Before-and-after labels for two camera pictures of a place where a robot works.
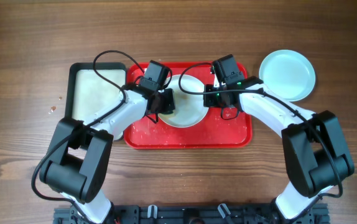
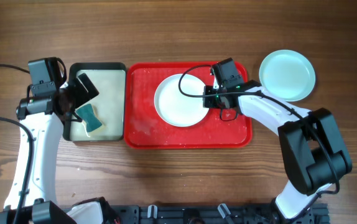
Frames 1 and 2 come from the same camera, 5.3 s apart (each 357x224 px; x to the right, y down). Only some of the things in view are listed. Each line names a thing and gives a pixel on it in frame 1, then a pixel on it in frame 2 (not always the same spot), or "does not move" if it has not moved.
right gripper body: x=214 y=100 does not move
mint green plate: x=288 y=74 does not move
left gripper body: x=163 y=104 -> x=79 y=95
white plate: x=190 y=109 does not move
